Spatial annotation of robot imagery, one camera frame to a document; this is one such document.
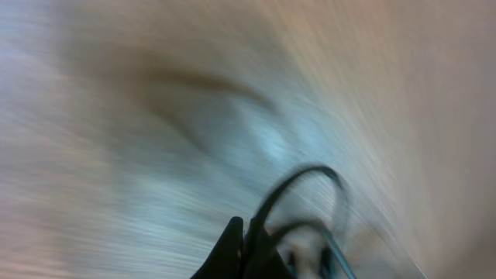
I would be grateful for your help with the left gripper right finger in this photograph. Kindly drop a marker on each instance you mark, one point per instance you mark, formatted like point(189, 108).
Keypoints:
point(260, 258)

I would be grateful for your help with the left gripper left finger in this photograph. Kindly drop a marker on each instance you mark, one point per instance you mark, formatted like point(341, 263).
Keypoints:
point(223, 260)

